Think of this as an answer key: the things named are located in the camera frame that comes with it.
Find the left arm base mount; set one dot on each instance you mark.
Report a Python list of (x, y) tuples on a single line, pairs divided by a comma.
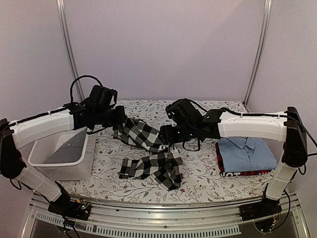
[(77, 209)]

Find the folded red black shirt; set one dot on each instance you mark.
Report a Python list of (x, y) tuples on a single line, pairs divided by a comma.
[(220, 163)]

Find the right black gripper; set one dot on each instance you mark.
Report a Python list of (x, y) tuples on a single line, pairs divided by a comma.
[(166, 137)]

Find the left aluminium frame post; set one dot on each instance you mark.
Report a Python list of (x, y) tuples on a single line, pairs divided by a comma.
[(66, 38)]

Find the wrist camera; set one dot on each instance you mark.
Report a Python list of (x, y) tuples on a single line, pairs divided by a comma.
[(183, 111), (103, 97)]

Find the right aluminium frame post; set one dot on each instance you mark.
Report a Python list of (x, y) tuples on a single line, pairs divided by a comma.
[(259, 52)]

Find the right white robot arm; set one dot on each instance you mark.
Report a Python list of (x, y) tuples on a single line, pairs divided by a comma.
[(284, 127)]

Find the folded light blue shirt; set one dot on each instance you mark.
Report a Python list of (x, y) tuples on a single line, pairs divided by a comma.
[(257, 144)]

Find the floral white tablecloth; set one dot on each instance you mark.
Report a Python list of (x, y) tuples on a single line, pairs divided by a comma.
[(201, 181)]

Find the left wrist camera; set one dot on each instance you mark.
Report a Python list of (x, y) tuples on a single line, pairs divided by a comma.
[(103, 97)]

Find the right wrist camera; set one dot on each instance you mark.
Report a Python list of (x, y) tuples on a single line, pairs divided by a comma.
[(183, 111)]

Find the aluminium front rail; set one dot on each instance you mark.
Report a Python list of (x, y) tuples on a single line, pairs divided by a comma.
[(109, 219)]

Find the white plastic bin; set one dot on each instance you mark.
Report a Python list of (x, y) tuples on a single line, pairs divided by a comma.
[(64, 156)]

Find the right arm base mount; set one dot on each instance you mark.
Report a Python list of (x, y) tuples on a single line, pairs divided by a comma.
[(267, 212)]

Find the black white plaid shirt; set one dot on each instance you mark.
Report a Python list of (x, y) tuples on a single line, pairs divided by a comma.
[(165, 168)]

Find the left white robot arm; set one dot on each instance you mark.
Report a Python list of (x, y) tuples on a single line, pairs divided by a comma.
[(18, 137)]

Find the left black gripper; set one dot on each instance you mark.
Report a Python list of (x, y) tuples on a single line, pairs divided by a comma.
[(121, 117)]

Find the aluminium frame post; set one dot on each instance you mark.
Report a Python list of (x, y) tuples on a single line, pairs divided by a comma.
[(66, 38), (259, 52)]

